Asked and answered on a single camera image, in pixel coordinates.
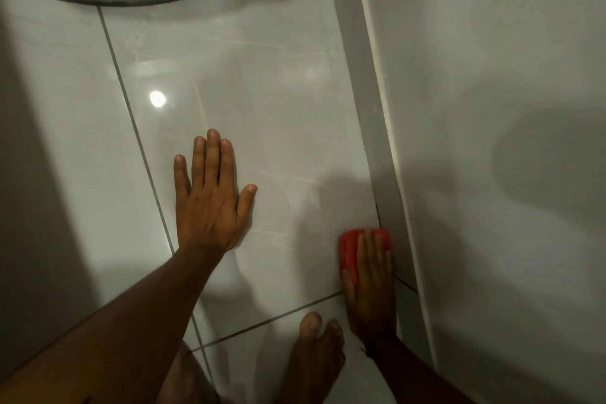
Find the person's left thumb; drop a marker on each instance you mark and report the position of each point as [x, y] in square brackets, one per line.
[247, 202]

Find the person's left little finger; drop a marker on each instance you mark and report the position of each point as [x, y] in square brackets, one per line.
[181, 176]

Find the person's left forearm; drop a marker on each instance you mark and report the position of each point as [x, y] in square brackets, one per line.
[102, 332]

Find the person's bare foot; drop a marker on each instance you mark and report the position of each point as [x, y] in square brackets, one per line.
[313, 361]

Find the person's left middle finger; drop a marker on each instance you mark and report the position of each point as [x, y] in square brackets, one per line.
[212, 157]

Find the person's left hand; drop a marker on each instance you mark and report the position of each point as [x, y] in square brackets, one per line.
[208, 214]

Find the person's right forearm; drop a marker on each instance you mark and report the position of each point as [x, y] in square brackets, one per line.
[416, 373]

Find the person's right thumb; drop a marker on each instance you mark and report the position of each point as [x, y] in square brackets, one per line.
[349, 287]

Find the dark wrist band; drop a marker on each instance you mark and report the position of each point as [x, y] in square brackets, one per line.
[374, 344]

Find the person's right hand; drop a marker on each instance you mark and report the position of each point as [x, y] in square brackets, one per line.
[371, 295]

